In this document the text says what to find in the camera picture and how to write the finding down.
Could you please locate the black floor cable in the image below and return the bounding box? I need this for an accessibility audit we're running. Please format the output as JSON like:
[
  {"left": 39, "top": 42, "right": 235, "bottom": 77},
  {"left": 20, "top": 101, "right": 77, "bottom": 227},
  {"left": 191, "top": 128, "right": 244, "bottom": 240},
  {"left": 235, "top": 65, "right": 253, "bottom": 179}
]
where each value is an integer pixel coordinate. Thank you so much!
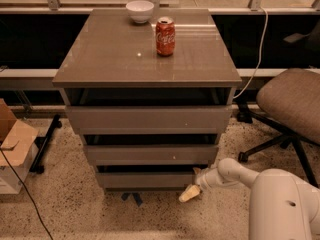
[{"left": 0, "top": 148, "right": 54, "bottom": 240}]

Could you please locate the white ceramic bowl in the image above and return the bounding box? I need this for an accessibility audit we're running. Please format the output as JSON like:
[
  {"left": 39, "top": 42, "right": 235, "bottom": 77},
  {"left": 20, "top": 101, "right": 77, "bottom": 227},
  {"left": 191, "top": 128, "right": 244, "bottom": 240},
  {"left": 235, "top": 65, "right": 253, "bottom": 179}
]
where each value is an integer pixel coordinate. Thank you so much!
[{"left": 126, "top": 0, "right": 154, "bottom": 23}]

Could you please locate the cardboard box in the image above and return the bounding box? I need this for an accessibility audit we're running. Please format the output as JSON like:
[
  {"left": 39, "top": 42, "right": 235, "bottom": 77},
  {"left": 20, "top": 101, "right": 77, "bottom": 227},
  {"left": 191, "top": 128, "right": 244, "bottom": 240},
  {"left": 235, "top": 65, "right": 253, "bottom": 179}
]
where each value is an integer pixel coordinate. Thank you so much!
[{"left": 0, "top": 99, "right": 38, "bottom": 194}]

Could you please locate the red cola can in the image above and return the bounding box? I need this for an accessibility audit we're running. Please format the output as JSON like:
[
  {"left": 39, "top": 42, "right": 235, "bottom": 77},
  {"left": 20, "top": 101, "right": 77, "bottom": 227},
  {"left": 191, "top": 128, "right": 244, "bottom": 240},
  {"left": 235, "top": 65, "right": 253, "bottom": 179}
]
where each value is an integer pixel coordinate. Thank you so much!
[{"left": 155, "top": 16, "right": 175, "bottom": 56}]

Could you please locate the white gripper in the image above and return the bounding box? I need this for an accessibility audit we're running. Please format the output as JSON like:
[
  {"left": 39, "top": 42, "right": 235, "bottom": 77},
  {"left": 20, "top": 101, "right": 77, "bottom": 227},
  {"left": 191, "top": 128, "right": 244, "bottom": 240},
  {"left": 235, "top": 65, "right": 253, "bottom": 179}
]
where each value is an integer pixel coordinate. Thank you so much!
[{"left": 179, "top": 167, "right": 224, "bottom": 203}]

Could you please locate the grey drawer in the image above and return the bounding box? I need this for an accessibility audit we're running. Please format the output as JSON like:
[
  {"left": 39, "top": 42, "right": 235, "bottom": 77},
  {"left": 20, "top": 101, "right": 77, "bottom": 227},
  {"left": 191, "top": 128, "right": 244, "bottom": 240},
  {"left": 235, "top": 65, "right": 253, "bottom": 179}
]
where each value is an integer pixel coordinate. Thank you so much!
[
  {"left": 96, "top": 173, "right": 195, "bottom": 189},
  {"left": 66, "top": 106, "right": 231, "bottom": 135},
  {"left": 84, "top": 145, "right": 218, "bottom": 165}
]

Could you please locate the grey top drawer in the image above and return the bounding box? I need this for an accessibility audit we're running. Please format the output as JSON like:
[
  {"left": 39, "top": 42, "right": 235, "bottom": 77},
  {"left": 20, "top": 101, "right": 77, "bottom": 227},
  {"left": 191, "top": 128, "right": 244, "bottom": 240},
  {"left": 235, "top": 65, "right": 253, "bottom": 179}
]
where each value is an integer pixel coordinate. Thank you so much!
[{"left": 66, "top": 106, "right": 231, "bottom": 135}]

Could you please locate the black stand foot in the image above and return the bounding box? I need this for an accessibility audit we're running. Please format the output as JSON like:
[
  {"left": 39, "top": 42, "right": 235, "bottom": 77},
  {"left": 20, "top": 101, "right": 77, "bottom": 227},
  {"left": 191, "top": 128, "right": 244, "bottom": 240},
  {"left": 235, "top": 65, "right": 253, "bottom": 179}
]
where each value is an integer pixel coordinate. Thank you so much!
[{"left": 30, "top": 114, "right": 62, "bottom": 174}]

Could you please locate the grey drawer cabinet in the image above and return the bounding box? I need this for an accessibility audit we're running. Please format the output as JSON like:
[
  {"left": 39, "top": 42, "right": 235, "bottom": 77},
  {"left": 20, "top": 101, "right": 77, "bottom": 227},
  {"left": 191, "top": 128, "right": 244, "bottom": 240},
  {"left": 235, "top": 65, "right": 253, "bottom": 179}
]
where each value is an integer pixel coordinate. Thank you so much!
[{"left": 53, "top": 9, "right": 241, "bottom": 176}]

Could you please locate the brown office chair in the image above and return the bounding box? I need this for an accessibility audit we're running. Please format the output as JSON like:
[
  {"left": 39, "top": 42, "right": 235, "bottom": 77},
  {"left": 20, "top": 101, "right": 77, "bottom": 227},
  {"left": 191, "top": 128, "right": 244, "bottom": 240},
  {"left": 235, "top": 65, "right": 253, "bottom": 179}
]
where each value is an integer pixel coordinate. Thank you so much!
[{"left": 236, "top": 68, "right": 320, "bottom": 187}]

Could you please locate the grey middle drawer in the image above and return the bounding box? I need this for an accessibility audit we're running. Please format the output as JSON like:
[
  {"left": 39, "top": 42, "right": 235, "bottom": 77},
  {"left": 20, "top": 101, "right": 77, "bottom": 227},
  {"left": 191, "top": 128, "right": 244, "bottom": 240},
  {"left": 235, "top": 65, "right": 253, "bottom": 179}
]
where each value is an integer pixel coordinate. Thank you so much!
[{"left": 84, "top": 145, "right": 218, "bottom": 165}]

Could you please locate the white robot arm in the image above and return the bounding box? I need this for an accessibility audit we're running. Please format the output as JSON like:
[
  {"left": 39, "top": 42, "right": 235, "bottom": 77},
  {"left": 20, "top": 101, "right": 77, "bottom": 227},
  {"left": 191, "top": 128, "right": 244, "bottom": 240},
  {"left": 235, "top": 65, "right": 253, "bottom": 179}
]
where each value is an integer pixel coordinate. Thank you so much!
[{"left": 179, "top": 158, "right": 320, "bottom": 240}]

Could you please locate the blue tape cross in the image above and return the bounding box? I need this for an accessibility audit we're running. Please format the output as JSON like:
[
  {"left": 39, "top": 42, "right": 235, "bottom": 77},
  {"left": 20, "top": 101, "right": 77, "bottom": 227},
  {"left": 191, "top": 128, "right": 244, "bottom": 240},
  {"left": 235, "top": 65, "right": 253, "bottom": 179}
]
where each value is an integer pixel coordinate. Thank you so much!
[{"left": 121, "top": 192, "right": 143, "bottom": 207}]

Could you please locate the white hanging cable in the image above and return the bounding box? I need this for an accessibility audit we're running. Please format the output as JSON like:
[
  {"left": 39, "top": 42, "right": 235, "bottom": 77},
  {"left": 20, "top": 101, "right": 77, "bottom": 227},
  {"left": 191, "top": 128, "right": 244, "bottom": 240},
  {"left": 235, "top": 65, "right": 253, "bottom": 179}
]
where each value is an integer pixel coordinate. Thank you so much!
[{"left": 232, "top": 7, "right": 270, "bottom": 101}]

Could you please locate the grey bottom drawer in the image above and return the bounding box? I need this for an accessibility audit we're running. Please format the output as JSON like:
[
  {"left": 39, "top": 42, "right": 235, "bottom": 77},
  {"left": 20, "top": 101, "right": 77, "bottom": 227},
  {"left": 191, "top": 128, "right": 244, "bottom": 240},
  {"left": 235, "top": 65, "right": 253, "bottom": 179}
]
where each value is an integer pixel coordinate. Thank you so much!
[{"left": 96, "top": 173, "right": 195, "bottom": 189}]

